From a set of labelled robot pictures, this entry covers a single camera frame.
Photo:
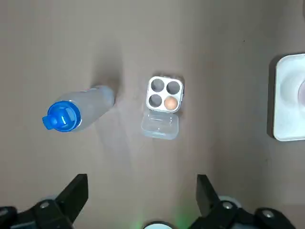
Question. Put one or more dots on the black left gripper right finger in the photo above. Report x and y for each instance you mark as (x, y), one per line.
(221, 217)

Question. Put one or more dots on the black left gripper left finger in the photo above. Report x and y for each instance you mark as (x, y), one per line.
(59, 210)

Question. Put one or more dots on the white rectangular tray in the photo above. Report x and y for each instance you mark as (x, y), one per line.
(286, 124)

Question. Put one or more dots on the brown egg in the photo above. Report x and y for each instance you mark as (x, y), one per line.
(170, 103)

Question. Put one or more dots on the pink bowl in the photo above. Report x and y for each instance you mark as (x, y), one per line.
(302, 93)

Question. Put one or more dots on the clear bottle blue cap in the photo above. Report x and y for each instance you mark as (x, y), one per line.
(90, 105)

